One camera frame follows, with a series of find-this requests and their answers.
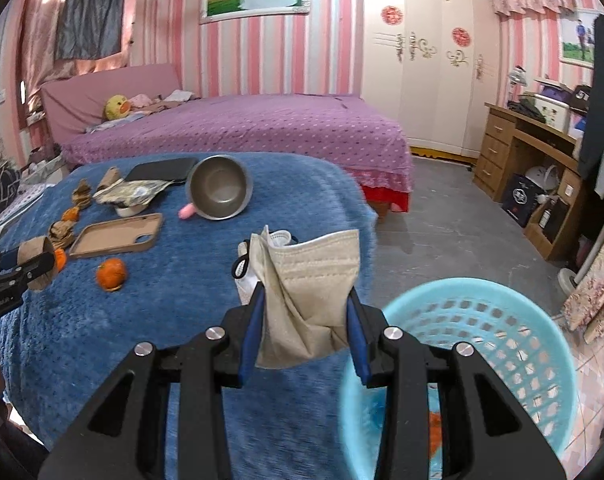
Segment black phone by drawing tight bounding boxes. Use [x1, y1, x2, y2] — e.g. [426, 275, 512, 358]
[124, 157, 201, 184]

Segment small white bowl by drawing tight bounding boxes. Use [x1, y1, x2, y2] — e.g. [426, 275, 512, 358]
[114, 202, 151, 219]

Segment white fan stand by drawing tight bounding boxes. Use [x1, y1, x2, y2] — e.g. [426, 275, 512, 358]
[556, 220, 604, 307]

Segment blue fleece blanket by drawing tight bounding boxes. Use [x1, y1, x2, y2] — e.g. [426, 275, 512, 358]
[0, 152, 379, 480]

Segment bed with purple dotted cover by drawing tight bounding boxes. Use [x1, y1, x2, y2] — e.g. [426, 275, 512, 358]
[39, 62, 414, 212]

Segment white face mask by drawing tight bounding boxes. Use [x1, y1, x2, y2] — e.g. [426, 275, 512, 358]
[231, 229, 293, 307]

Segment white storage box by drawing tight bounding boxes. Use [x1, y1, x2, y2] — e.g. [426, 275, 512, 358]
[534, 91, 573, 132]

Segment black printed paper bag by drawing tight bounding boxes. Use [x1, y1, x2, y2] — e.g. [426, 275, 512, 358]
[501, 173, 538, 227]

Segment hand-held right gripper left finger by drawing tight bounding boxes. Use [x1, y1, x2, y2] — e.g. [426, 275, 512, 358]
[38, 280, 265, 480]

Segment small framed photo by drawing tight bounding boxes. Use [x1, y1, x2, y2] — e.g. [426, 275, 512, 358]
[558, 9, 600, 69]

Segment white round appliance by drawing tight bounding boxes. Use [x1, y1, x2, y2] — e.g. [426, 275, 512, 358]
[524, 163, 558, 194]

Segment floral cloth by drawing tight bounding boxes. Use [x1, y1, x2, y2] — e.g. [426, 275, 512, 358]
[561, 220, 604, 347]

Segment brown cardboard tube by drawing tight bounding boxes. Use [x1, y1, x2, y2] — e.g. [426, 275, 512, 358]
[16, 236, 59, 293]

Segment dark hanging jacket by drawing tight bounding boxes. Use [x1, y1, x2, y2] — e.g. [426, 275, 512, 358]
[578, 14, 604, 199]

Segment beige face mask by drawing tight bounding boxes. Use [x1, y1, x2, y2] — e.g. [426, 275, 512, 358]
[251, 226, 361, 370]

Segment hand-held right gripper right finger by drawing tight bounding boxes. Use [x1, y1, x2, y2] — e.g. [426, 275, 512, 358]
[346, 290, 567, 480]

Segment dark grey window cloth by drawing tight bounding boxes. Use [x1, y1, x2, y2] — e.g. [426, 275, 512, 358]
[54, 0, 129, 61]

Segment crumpled brown paper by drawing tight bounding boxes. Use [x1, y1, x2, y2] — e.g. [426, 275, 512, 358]
[49, 220, 78, 250]
[95, 167, 126, 196]
[71, 178, 94, 210]

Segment silver foil packet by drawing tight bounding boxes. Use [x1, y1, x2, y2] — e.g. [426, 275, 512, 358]
[94, 179, 175, 207]

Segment black bag with white print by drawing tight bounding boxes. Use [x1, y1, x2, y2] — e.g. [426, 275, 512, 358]
[568, 84, 593, 112]

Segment orange tangerine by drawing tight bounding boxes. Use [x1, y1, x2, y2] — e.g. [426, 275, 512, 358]
[96, 258, 129, 292]

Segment pink clothes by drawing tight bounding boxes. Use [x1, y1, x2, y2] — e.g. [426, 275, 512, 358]
[131, 92, 163, 112]

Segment cream wardrobe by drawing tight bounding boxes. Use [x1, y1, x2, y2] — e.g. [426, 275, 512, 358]
[361, 0, 508, 162]

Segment pink steel-lined mug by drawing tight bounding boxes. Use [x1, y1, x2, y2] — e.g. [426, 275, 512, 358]
[177, 154, 255, 222]

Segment tan phone case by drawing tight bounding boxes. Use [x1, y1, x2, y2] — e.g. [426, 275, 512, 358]
[69, 212, 164, 260]

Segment wooden desk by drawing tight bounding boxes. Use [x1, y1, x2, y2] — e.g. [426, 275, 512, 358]
[473, 102, 598, 262]

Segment yellow duck plush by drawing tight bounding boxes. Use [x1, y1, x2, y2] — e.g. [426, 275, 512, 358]
[105, 94, 132, 122]

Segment light blue plastic basket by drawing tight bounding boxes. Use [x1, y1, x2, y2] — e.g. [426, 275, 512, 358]
[339, 277, 579, 480]

